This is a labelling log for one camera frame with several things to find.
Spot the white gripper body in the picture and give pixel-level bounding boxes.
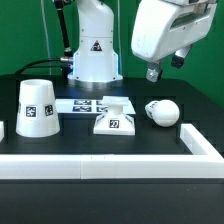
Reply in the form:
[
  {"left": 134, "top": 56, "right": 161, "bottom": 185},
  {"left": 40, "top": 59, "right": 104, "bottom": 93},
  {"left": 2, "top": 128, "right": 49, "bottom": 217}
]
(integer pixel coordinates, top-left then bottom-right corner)
[{"left": 131, "top": 0, "right": 217, "bottom": 62}]

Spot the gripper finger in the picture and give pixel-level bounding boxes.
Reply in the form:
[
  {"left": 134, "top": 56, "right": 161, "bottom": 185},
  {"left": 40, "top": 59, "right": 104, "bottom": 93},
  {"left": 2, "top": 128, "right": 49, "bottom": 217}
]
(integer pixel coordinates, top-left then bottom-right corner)
[
  {"left": 146, "top": 62, "right": 163, "bottom": 82},
  {"left": 171, "top": 45, "right": 192, "bottom": 69}
]

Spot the white lamp bulb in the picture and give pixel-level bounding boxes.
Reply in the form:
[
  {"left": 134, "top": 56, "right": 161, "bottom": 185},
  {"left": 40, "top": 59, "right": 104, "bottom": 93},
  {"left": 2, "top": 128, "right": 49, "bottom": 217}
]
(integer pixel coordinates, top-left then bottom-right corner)
[{"left": 145, "top": 100, "right": 180, "bottom": 127}]

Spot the white lamp base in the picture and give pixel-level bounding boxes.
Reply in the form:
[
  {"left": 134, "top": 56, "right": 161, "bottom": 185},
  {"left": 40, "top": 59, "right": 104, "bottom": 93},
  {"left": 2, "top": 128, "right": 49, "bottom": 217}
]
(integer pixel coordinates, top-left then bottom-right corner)
[{"left": 93, "top": 96, "right": 135, "bottom": 136}]

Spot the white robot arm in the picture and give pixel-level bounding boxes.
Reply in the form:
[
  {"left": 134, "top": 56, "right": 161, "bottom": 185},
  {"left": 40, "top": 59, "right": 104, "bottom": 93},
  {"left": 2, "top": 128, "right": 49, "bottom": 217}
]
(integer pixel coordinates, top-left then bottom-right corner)
[{"left": 68, "top": 0, "right": 218, "bottom": 88}]

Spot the white lamp shade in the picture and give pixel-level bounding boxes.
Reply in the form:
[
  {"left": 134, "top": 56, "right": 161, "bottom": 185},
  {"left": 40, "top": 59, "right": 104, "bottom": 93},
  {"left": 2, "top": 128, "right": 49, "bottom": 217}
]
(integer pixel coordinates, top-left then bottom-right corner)
[{"left": 16, "top": 79, "right": 60, "bottom": 138}]

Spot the white fiducial marker sheet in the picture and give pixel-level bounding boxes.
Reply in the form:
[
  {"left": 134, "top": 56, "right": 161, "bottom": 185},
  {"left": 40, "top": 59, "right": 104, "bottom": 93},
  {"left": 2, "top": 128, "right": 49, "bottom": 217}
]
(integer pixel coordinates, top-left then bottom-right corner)
[{"left": 56, "top": 96, "right": 135, "bottom": 114}]

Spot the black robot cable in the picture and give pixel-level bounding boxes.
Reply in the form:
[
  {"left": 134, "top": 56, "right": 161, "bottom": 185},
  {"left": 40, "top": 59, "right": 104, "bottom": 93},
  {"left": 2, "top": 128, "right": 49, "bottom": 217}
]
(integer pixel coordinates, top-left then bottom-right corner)
[{"left": 14, "top": 0, "right": 75, "bottom": 76}]

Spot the white border wall frame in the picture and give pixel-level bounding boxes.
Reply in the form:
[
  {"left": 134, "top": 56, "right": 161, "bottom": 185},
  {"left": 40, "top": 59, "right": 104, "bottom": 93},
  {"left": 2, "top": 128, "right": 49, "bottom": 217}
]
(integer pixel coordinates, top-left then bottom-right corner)
[{"left": 0, "top": 124, "right": 224, "bottom": 179}]

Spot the white left wall piece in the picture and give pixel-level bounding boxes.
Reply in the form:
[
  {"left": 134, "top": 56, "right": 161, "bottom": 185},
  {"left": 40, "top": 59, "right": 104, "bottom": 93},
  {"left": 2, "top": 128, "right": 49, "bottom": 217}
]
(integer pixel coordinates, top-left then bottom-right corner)
[{"left": 0, "top": 121, "right": 4, "bottom": 142}]

